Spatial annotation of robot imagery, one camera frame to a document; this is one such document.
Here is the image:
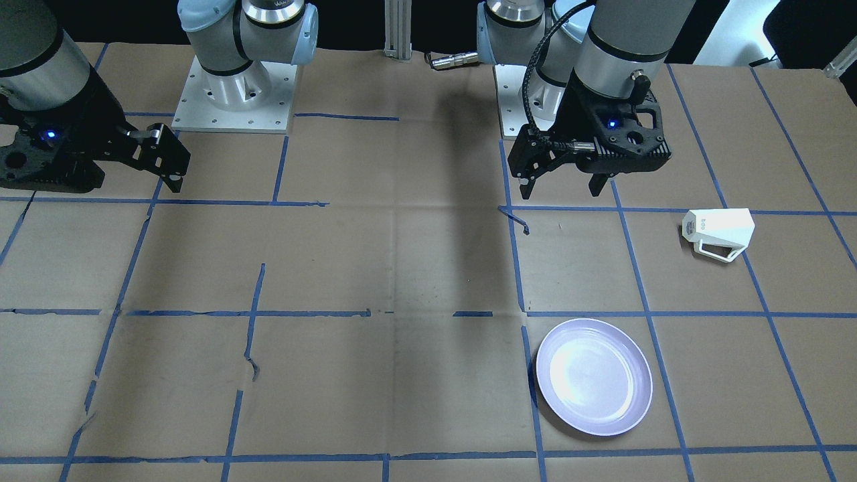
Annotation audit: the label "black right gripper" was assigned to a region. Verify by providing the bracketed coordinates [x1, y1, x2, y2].
[1, 68, 191, 194]

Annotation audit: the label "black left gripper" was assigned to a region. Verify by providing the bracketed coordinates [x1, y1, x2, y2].
[508, 84, 672, 200]

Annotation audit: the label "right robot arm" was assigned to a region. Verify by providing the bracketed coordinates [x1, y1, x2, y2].
[2, 1, 319, 194]

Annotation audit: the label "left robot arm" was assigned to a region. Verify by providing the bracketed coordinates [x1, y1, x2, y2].
[477, 1, 694, 199]

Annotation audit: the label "white angular cup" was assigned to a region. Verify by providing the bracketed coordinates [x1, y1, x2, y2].
[682, 208, 756, 263]

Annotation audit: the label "lavender round plate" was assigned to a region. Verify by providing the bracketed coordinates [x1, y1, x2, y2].
[534, 318, 654, 437]

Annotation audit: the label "silver metal connector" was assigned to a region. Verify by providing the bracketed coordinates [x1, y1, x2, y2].
[424, 52, 480, 71]

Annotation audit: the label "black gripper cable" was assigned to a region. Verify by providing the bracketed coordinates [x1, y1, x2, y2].
[524, 0, 597, 149]

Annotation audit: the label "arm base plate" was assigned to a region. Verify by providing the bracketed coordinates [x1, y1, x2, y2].
[493, 64, 565, 141]
[171, 58, 300, 135]

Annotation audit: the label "aluminium frame post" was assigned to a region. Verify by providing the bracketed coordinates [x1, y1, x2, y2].
[383, 0, 412, 63]

